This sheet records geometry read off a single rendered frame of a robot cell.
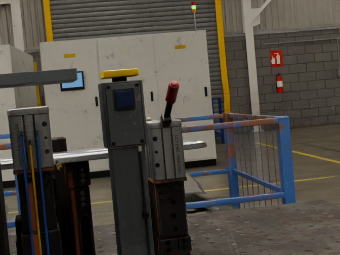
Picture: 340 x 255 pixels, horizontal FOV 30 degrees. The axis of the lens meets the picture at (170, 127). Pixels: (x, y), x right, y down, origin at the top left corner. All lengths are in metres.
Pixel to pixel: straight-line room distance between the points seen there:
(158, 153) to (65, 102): 7.92
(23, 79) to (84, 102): 8.13
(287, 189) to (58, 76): 2.37
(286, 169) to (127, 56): 6.16
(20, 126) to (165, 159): 0.29
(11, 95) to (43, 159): 7.95
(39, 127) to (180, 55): 8.13
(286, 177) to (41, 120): 2.20
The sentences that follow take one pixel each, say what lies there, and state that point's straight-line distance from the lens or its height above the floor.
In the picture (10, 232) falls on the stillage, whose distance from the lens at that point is 3.57.
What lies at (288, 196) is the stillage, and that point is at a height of 0.54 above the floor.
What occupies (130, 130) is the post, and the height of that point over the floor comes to 1.06.
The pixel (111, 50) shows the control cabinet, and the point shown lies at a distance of 9.20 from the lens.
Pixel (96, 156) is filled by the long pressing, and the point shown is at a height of 1.00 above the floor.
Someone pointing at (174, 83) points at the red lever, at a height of 1.13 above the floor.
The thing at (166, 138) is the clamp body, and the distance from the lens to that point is 1.25.
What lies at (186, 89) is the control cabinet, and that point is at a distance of 9.29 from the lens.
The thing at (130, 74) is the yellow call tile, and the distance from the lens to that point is 1.08.
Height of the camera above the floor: 1.11
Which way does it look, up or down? 3 degrees down
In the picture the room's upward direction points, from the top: 5 degrees counter-clockwise
